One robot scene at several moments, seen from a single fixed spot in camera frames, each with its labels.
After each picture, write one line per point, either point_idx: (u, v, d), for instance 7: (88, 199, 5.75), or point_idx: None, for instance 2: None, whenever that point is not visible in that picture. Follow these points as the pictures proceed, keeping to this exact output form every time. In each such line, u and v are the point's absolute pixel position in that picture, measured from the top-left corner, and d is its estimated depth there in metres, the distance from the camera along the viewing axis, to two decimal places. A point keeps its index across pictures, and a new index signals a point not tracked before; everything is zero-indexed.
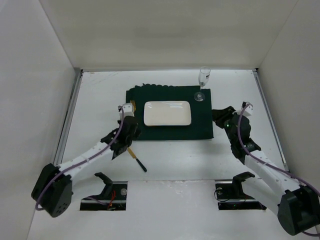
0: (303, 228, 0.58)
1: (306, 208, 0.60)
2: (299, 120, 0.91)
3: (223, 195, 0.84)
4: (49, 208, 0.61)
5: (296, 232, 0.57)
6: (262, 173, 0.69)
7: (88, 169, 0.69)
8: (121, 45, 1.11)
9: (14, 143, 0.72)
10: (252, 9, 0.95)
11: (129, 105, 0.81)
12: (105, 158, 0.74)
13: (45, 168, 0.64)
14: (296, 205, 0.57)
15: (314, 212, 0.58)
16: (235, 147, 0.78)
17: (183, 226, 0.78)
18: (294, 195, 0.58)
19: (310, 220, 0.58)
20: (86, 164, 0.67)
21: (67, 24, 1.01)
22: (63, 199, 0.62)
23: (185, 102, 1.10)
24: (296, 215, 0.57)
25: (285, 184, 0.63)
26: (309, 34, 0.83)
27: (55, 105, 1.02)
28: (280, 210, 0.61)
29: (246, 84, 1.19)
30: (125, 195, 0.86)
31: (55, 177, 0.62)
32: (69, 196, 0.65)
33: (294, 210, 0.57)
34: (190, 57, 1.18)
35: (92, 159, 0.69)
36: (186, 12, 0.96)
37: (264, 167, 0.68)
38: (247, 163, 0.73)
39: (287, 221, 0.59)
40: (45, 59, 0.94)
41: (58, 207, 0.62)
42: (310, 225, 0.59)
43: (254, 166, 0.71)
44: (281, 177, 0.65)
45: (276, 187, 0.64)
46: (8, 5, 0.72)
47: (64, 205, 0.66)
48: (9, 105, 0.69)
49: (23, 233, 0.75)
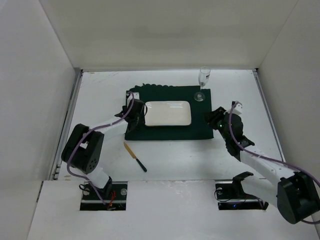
0: (304, 215, 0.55)
1: (304, 193, 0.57)
2: (299, 120, 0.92)
3: (223, 195, 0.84)
4: (82, 164, 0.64)
5: (296, 220, 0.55)
6: (258, 166, 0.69)
7: (109, 134, 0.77)
8: (121, 45, 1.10)
9: (15, 144, 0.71)
10: (253, 9, 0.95)
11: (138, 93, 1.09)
12: (120, 129, 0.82)
13: (75, 128, 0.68)
14: (294, 191, 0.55)
15: (313, 196, 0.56)
16: (229, 144, 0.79)
17: (184, 226, 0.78)
18: (290, 182, 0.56)
19: (311, 207, 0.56)
20: (110, 127, 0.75)
21: (67, 23, 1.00)
22: (95, 152, 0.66)
23: (185, 102, 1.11)
24: (294, 202, 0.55)
25: (280, 173, 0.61)
26: (309, 34, 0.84)
27: (54, 104, 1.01)
28: (279, 199, 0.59)
29: (246, 84, 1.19)
30: (125, 195, 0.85)
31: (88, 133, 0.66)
32: (98, 153, 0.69)
33: (292, 197, 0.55)
34: (190, 58, 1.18)
35: (115, 124, 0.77)
36: (187, 12, 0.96)
37: (258, 159, 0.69)
38: (243, 158, 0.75)
39: (287, 210, 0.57)
40: (45, 59, 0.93)
41: (91, 161, 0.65)
42: (310, 211, 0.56)
43: (250, 160, 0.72)
44: (276, 166, 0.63)
45: (272, 177, 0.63)
46: (8, 5, 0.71)
47: (94, 163, 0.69)
48: (9, 106, 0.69)
49: (23, 234, 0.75)
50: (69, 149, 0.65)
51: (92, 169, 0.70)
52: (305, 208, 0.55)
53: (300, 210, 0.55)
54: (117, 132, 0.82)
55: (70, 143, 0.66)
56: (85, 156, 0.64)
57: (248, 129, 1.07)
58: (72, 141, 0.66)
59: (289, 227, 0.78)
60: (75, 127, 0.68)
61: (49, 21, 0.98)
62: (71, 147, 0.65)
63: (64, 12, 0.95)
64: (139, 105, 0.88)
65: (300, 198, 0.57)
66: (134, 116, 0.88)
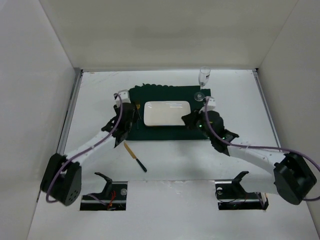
0: (305, 193, 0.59)
1: (298, 172, 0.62)
2: (299, 120, 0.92)
3: (223, 195, 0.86)
4: (60, 198, 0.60)
5: (300, 200, 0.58)
6: (248, 156, 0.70)
7: (93, 157, 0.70)
8: (121, 44, 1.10)
9: (15, 144, 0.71)
10: (252, 9, 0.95)
11: (125, 92, 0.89)
12: (108, 146, 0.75)
13: (53, 158, 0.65)
14: (290, 174, 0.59)
15: (306, 173, 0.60)
16: (215, 144, 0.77)
17: (184, 226, 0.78)
18: (284, 166, 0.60)
19: (308, 183, 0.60)
20: (92, 150, 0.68)
21: (66, 23, 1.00)
22: (74, 185, 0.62)
23: (185, 102, 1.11)
24: (293, 183, 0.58)
25: (272, 158, 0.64)
26: (309, 34, 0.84)
27: (54, 104, 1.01)
28: (278, 185, 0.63)
29: (246, 84, 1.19)
30: (125, 195, 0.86)
31: (64, 165, 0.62)
32: (79, 183, 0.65)
33: (289, 179, 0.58)
34: (190, 58, 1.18)
35: (97, 145, 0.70)
36: (187, 12, 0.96)
37: (247, 150, 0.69)
38: (231, 153, 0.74)
39: (289, 194, 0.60)
40: (45, 59, 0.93)
41: (70, 194, 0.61)
42: (309, 188, 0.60)
43: (238, 153, 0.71)
44: (266, 153, 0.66)
45: (265, 164, 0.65)
46: (8, 5, 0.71)
47: (75, 194, 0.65)
48: (9, 106, 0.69)
49: (23, 233, 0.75)
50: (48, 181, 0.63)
51: (75, 199, 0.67)
52: (303, 187, 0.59)
53: (300, 189, 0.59)
54: (105, 150, 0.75)
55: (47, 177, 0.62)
56: (62, 190, 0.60)
57: (248, 129, 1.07)
58: (50, 173, 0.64)
59: (290, 227, 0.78)
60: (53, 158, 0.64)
61: (49, 21, 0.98)
62: (50, 179, 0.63)
63: (64, 12, 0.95)
64: (128, 113, 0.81)
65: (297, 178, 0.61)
66: (124, 126, 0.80)
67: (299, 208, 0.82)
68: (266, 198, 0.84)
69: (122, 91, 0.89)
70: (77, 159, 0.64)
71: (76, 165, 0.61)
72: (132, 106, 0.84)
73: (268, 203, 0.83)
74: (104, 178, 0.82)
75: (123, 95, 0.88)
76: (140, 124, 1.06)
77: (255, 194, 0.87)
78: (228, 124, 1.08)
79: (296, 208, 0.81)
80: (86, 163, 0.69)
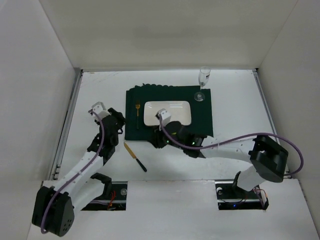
0: (283, 170, 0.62)
1: (271, 151, 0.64)
2: (299, 120, 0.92)
3: (223, 195, 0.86)
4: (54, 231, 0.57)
5: (282, 179, 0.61)
6: (222, 152, 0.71)
7: (82, 182, 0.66)
8: (121, 44, 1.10)
9: (15, 144, 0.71)
10: (252, 9, 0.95)
11: (99, 105, 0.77)
12: (97, 166, 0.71)
13: (39, 191, 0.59)
14: (264, 158, 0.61)
15: (278, 149, 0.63)
16: (188, 152, 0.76)
17: (184, 227, 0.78)
18: (257, 153, 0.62)
19: (283, 158, 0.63)
20: (80, 176, 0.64)
21: (66, 23, 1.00)
22: (66, 216, 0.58)
23: (185, 102, 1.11)
24: (270, 166, 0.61)
25: (244, 148, 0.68)
26: (309, 34, 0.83)
27: (54, 104, 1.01)
28: (258, 171, 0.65)
29: (246, 84, 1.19)
30: (125, 195, 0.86)
31: (52, 198, 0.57)
32: (71, 211, 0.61)
33: (266, 163, 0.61)
34: (190, 57, 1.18)
35: (84, 170, 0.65)
36: (187, 12, 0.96)
37: (219, 148, 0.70)
38: (205, 155, 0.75)
39: (270, 176, 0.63)
40: (45, 58, 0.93)
41: (63, 225, 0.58)
42: (284, 163, 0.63)
43: (212, 153, 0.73)
44: (237, 145, 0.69)
45: (239, 155, 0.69)
46: (8, 4, 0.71)
47: (70, 222, 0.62)
48: (9, 106, 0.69)
49: (23, 234, 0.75)
50: (38, 216, 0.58)
51: (71, 225, 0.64)
52: (280, 165, 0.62)
53: (278, 168, 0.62)
54: (96, 170, 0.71)
55: (37, 211, 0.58)
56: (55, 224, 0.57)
57: (248, 129, 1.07)
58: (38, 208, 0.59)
59: (290, 227, 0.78)
60: (38, 191, 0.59)
61: (49, 21, 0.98)
62: (39, 215, 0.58)
63: (64, 12, 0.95)
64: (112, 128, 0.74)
65: (272, 158, 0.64)
66: (110, 142, 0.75)
67: (299, 207, 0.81)
68: (266, 198, 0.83)
69: (95, 105, 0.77)
70: (65, 190, 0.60)
71: (65, 197, 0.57)
72: (114, 121, 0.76)
73: (268, 203, 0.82)
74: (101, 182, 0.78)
75: (98, 110, 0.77)
76: (140, 124, 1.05)
77: (255, 194, 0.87)
78: (228, 125, 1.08)
79: (296, 208, 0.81)
80: (77, 189, 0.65)
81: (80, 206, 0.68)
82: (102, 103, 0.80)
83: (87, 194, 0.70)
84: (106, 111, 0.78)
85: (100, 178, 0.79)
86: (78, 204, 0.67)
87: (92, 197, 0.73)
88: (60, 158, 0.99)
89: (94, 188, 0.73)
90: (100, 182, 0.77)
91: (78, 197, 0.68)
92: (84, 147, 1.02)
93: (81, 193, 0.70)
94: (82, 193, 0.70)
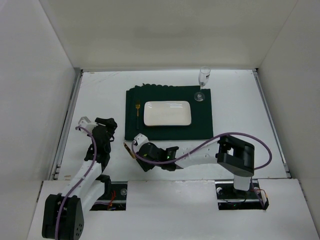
0: (253, 165, 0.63)
1: (237, 148, 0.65)
2: (299, 120, 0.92)
3: (223, 195, 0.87)
4: (68, 235, 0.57)
5: (252, 173, 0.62)
6: (195, 161, 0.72)
7: (87, 187, 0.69)
8: (121, 44, 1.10)
9: (15, 143, 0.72)
10: (252, 9, 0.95)
11: (83, 119, 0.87)
12: (97, 173, 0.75)
13: (46, 201, 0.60)
14: (230, 157, 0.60)
15: (243, 144, 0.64)
16: (166, 167, 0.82)
17: (184, 226, 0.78)
18: (222, 153, 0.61)
19: (250, 153, 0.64)
20: (84, 181, 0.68)
21: (66, 23, 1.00)
22: (78, 219, 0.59)
23: (185, 102, 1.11)
24: (238, 163, 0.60)
25: (211, 151, 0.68)
26: (309, 34, 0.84)
27: (54, 104, 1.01)
28: (231, 171, 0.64)
29: (246, 84, 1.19)
30: (125, 195, 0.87)
31: (63, 202, 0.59)
32: (81, 215, 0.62)
33: (235, 162, 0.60)
34: (190, 57, 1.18)
35: (87, 175, 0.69)
36: (187, 12, 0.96)
37: (190, 156, 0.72)
38: (181, 165, 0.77)
39: (242, 172, 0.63)
40: (45, 58, 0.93)
41: (76, 228, 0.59)
42: (252, 157, 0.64)
43: (186, 162, 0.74)
44: (204, 151, 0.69)
45: (209, 159, 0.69)
46: (8, 4, 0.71)
47: (81, 227, 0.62)
48: (9, 106, 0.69)
49: (23, 233, 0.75)
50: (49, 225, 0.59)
51: (81, 232, 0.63)
52: (249, 160, 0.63)
53: (248, 163, 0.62)
54: (95, 179, 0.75)
55: (48, 221, 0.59)
56: (68, 227, 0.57)
57: (249, 128, 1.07)
58: (49, 217, 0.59)
59: (290, 227, 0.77)
60: (45, 202, 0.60)
61: (49, 21, 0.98)
62: (50, 223, 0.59)
63: (64, 12, 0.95)
64: (103, 137, 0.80)
65: (240, 155, 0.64)
66: (105, 150, 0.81)
67: (299, 208, 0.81)
68: (266, 198, 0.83)
69: (80, 120, 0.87)
70: (73, 194, 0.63)
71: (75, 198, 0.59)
72: (103, 129, 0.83)
73: (268, 203, 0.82)
74: (100, 182, 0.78)
75: (84, 124, 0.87)
76: (140, 124, 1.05)
77: (255, 194, 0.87)
78: (228, 125, 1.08)
79: (296, 208, 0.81)
80: (83, 194, 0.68)
81: (86, 209, 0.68)
82: (86, 117, 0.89)
83: (90, 196, 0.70)
84: (91, 123, 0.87)
85: (98, 179, 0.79)
86: (85, 207, 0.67)
87: (94, 200, 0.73)
88: (60, 158, 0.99)
89: (95, 190, 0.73)
90: (100, 182, 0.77)
91: (82, 200, 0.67)
92: (84, 147, 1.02)
93: (85, 196, 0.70)
94: (86, 196, 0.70)
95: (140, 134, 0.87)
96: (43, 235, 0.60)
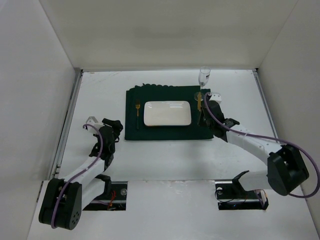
0: (294, 187, 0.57)
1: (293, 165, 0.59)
2: (299, 120, 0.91)
3: (223, 195, 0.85)
4: (64, 222, 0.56)
5: (286, 191, 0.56)
6: (245, 144, 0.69)
7: (88, 180, 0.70)
8: (121, 44, 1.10)
9: (14, 144, 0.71)
10: (252, 9, 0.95)
11: (90, 119, 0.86)
12: (99, 170, 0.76)
13: (49, 184, 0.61)
14: (282, 164, 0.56)
15: (299, 167, 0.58)
16: (215, 130, 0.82)
17: (184, 226, 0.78)
18: (279, 156, 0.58)
19: (300, 177, 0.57)
20: (87, 172, 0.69)
21: (66, 23, 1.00)
22: (76, 205, 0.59)
23: (185, 102, 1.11)
24: (283, 173, 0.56)
25: (268, 147, 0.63)
26: (310, 33, 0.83)
27: (54, 104, 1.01)
28: (269, 175, 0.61)
29: (247, 84, 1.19)
30: (125, 195, 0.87)
31: (64, 186, 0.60)
32: (80, 205, 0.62)
33: (283, 170, 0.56)
34: (190, 58, 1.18)
35: (91, 167, 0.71)
36: (187, 12, 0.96)
37: (246, 137, 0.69)
38: (230, 137, 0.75)
39: (278, 182, 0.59)
40: (45, 58, 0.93)
41: (73, 215, 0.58)
42: (299, 181, 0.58)
43: (237, 140, 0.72)
44: (263, 142, 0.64)
45: (260, 153, 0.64)
46: (7, 5, 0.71)
47: (78, 216, 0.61)
48: (9, 106, 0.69)
49: (23, 233, 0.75)
50: (47, 208, 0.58)
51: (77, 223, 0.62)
52: (295, 178, 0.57)
53: (292, 182, 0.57)
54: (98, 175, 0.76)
55: (47, 202, 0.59)
56: (65, 213, 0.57)
57: (249, 128, 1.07)
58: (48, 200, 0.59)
59: (289, 227, 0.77)
60: (48, 185, 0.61)
61: (49, 21, 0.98)
62: (49, 206, 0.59)
63: (65, 12, 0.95)
64: (108, 136, 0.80)
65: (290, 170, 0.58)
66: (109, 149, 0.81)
67: (299, 208, 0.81)
68: (266, 198, 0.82)
69: (88, 119, 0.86)
70: (75, 180, 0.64)
71: (76, 183, 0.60)
72: (109, 129, 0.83)
73: (268, 203, 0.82)
74: (101, 180, 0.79)
75: (91, 123, 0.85)
76: (140, 124, 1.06)
77: (255, 194, 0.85)
78: None
79: (296, 209, 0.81)
80: (84, 186, 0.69)
81: (85, 201, 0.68)
82: (94, 117, 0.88)
83: (90, 190, 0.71)
84: (98, 123, 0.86)
85: (99, 178, 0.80)
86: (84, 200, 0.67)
87: (93, 196, 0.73)
88: (60, 158, 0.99)
89: (94, 186, 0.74)
90: (100, 181, 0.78)
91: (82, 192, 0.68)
92: (84, 147, 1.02)
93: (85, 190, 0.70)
94: (86, 189, 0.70)
95: (218, 95, 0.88)
96: (39, 220, 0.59)
